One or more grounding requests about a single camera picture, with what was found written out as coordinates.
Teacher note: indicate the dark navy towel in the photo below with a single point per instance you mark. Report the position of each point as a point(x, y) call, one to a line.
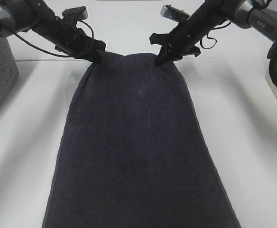
point(132, 154)

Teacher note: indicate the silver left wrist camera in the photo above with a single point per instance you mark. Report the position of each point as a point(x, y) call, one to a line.
point(80, 13)

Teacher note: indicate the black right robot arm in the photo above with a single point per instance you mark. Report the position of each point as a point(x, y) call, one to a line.
point(246, 14)

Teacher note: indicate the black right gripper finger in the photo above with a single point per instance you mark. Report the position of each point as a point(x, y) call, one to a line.
point(162, 57)

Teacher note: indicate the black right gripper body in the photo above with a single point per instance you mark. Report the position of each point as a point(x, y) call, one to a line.
point(182, 39)

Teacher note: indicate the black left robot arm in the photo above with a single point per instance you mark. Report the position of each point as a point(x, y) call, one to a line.
point(22, 15)

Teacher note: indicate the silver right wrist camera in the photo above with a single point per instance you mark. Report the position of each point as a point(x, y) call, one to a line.
point(174, 14)

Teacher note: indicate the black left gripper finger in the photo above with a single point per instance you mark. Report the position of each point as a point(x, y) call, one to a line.
point(96, 55)

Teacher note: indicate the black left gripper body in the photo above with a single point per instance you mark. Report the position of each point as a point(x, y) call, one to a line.
point(67, 38)

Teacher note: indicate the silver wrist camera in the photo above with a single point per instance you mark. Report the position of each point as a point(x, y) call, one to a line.
point(80, 13)
point(174, 14)

